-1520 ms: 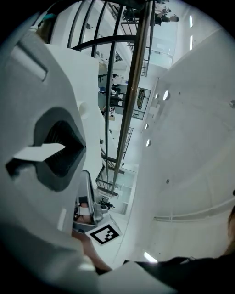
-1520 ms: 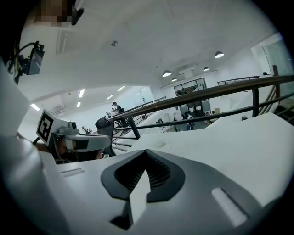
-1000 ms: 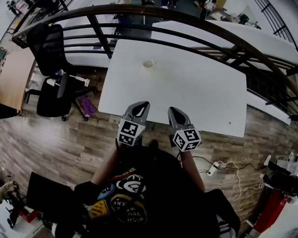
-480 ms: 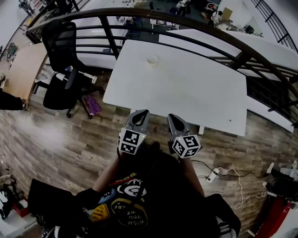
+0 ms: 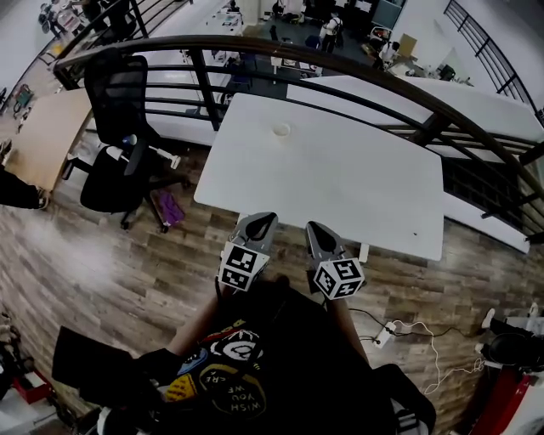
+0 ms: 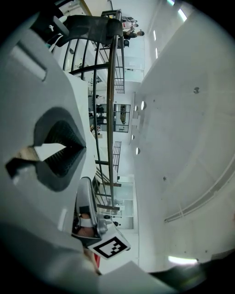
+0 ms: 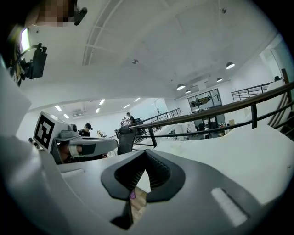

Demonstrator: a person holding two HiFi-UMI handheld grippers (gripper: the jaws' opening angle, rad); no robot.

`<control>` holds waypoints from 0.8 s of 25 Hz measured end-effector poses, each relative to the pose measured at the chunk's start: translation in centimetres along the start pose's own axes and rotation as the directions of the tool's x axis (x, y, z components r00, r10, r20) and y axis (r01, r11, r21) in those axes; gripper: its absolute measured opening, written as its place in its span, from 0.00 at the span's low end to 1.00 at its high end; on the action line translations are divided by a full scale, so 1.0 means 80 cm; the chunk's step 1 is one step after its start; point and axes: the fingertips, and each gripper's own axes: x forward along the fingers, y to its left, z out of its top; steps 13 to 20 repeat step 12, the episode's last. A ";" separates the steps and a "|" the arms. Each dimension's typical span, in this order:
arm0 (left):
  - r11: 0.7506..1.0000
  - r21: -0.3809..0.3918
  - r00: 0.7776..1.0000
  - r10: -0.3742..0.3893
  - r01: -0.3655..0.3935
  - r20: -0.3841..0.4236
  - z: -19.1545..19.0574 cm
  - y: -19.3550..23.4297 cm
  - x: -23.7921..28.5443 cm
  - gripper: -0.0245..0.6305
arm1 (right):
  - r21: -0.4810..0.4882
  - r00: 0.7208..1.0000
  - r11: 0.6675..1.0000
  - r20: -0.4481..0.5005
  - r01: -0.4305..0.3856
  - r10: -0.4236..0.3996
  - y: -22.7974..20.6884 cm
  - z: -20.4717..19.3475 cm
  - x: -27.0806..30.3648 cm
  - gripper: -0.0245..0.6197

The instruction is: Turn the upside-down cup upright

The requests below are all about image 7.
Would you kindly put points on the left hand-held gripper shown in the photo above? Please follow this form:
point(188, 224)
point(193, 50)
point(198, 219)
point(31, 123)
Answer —
point(43, 130)

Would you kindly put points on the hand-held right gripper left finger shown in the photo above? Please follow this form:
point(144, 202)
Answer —
point(80, 195)

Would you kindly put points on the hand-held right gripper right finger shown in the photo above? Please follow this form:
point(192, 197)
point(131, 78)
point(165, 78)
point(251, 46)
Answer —
point(206, 202)

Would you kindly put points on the person's left hand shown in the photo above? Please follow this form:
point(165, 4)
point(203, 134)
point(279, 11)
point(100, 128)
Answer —
point(65, 156)

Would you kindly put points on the black mesh office chair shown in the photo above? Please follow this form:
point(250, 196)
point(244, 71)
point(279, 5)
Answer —
point(126, 142)

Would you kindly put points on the group of ceiling strip lights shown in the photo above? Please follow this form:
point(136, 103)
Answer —
point(101, 101)

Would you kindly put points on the cardboard box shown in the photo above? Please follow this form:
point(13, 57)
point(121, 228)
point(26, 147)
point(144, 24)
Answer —
point(232, 122)

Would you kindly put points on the black pendant ceiling lamp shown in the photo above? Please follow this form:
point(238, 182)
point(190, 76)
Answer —
point(219, 79)
point(180, 86)
point(188, 91)
point(230, 65)

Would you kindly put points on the black railing with wooden handrail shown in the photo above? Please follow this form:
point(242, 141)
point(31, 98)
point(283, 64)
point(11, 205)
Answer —
point(254, 117)

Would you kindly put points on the black framed glass window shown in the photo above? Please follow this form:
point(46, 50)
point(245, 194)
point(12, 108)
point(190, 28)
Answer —
point(204, 101)

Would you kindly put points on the black body-worn device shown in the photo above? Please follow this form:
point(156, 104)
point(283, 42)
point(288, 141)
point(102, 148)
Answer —
point(37, 62)

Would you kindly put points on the person's black printed shirt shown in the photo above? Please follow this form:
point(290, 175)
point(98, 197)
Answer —
point(16, 68)

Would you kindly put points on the black balcony railing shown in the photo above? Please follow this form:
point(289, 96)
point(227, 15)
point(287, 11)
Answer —
point(250, 91)

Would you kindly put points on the bright ceiling light panel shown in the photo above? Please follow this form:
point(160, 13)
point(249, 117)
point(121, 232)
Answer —
point(25, 40)

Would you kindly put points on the person's head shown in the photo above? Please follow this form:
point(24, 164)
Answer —
point(55, 13)

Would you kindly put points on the black head-worn camera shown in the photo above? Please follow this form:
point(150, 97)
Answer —
point(80, 16)

